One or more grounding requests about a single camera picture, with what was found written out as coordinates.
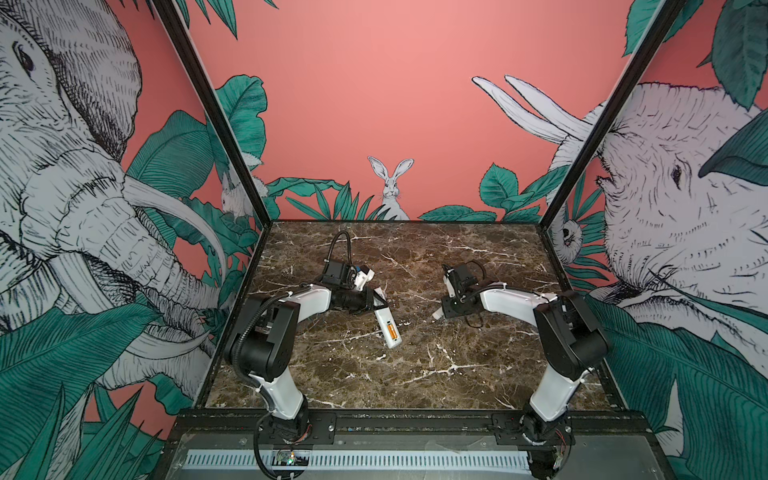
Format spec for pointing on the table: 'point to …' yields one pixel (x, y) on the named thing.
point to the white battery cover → (438, 313)
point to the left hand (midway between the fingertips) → (385, 301)
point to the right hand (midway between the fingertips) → (444, 304)
